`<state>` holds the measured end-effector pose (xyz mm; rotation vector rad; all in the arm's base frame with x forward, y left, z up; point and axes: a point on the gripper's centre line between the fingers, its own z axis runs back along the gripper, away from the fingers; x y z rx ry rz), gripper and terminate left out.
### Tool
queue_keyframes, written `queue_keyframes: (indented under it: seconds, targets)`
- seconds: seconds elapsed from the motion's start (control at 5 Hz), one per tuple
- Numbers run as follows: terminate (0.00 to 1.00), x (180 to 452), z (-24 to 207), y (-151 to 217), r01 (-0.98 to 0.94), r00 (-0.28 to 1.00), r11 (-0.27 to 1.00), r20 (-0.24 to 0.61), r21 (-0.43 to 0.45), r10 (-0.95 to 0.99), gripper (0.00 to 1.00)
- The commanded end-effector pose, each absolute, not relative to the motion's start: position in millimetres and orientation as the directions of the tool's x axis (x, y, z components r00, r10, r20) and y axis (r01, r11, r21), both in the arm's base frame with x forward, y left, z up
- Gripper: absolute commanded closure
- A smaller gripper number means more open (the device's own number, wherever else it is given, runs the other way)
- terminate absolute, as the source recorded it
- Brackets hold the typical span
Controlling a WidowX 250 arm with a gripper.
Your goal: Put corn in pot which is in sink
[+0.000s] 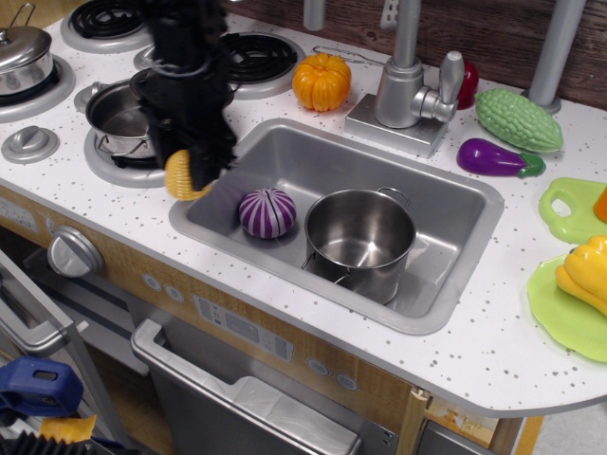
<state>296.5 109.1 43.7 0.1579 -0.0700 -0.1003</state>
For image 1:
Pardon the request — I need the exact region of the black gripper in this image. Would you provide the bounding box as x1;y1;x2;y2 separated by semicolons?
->
130;61;236;191

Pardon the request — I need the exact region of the yellow toy corn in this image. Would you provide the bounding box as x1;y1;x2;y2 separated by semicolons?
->
165;150;212;202

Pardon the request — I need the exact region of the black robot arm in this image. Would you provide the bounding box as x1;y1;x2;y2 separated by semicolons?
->
131;1;236;191

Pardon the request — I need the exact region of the steel pot on stove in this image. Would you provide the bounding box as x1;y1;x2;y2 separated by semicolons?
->
85;80;155;159

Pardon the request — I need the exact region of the lidded steel pot far left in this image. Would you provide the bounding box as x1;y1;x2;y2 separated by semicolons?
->
1;3;54;97

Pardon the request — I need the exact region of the steel pot in sink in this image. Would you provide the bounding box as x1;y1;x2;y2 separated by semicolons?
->
302;187;417;304

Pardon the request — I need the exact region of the grey toy sink basin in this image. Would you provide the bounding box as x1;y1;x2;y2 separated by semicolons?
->
170;119;504;336

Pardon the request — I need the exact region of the black coil burner front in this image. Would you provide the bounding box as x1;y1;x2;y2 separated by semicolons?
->
84;126;165;189

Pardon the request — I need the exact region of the black coil burner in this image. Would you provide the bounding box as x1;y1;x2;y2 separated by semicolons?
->
60;0;153;54
84;126;165;189
221;32;305;100

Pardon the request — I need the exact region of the purple white striped toy onion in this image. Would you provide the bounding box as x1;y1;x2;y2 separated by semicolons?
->
238;188;297;239

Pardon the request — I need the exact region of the grey stove knob center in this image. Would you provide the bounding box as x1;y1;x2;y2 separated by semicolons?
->
133;45;156;71

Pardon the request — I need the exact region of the grey stove knob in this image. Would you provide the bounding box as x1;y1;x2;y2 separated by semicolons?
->
1;126;60;164
133;45;156;71
74;82;105;113

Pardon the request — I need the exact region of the grey stove knob middle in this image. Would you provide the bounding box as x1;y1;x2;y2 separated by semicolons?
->
74;82;105;113

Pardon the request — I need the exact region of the black coil burner back right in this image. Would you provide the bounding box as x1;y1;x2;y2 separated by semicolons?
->
221;32;305;100

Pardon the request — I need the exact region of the grey oven dial knob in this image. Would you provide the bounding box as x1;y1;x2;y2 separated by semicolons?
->
46;226;104;278

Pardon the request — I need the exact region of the black coil burner back left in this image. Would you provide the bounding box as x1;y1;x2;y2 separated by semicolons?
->
60;0;153;54

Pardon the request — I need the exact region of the orange toy pumpkin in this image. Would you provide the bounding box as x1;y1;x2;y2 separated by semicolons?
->
291;53;352;112

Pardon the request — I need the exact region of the grey stove knob front left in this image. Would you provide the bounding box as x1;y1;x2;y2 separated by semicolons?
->
1;126;60;164

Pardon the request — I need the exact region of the silver toy faucet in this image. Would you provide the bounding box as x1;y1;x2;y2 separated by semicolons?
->
344;0;465;158

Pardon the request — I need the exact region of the silver dishwasher door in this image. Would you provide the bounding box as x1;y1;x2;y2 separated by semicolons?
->
131;318;399;454

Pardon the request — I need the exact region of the blue clamp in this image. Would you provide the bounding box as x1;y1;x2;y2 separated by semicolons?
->
1;356;84;417

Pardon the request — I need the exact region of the purple toy eggplant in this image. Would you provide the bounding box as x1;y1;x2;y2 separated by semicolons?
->
456;138;546;178

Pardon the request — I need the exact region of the yellow tape piece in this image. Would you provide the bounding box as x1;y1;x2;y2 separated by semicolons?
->
39;414;97;444

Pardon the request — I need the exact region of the red toy apple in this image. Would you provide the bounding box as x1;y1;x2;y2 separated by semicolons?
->
457;60;479;110

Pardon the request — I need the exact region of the green toy bitter melon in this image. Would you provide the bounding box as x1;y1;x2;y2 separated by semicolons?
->
475;88;563;153

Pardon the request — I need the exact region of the light green toy cutting board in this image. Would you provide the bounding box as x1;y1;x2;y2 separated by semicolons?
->
538;177;606;244

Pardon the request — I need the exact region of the light green toy plate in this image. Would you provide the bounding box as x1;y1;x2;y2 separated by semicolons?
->
526;255;606;363

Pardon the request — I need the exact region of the yellow toy bell pepper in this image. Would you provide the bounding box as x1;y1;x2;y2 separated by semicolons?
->
555;235;606;316

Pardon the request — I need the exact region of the orange toy piece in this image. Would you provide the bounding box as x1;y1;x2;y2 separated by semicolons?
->
593;188;607;223

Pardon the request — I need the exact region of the grey post left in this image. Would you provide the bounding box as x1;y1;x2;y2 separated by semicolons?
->
303;0;326;31

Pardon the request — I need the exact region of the grey post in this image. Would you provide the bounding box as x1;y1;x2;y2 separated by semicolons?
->
524;0;586;114
303;0;326;31

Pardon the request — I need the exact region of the silver oven door handle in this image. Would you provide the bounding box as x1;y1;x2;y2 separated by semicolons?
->
0;248;77;359

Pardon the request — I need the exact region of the white bracket on wall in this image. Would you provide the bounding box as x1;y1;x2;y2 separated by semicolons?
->
379;0;399;30

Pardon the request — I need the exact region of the grey post right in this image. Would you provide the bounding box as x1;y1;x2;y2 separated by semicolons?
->
524;0;586;114

